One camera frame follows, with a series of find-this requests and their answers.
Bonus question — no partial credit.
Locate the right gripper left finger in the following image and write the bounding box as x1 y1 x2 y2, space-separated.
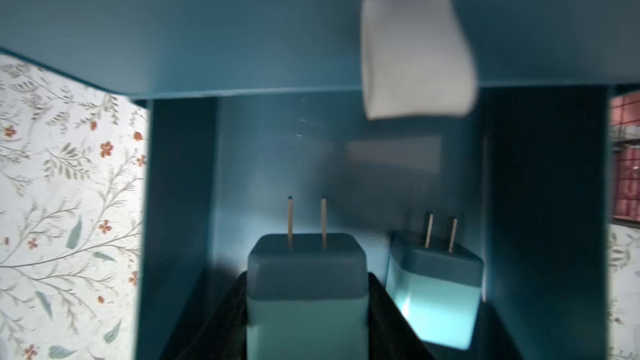
177 272 248 360

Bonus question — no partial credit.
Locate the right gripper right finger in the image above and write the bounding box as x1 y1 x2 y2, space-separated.
368 273 435 360

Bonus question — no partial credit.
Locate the blue plug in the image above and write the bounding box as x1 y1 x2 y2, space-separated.
246 199 369 359
386 212 484 351

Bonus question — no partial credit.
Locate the teal drawer cabinet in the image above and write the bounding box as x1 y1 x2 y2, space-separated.
1 0 639 359

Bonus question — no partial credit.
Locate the floral table mat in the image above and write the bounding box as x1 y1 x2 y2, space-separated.
1 55 148 359

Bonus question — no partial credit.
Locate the black wire desk organizer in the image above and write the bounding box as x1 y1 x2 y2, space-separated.
608 84 639 229

